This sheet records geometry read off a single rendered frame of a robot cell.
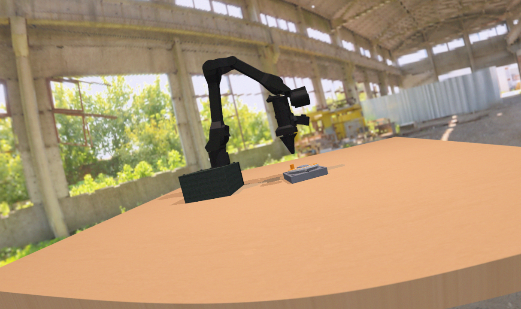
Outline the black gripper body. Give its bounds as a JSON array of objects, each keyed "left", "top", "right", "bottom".
[{"left": 275, "top": 109, "right": 298, "bottom": 136}]

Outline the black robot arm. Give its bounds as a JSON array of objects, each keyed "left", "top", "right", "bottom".
[{"left": 202, "top": 56, "right": 310, "bottom": 169}]

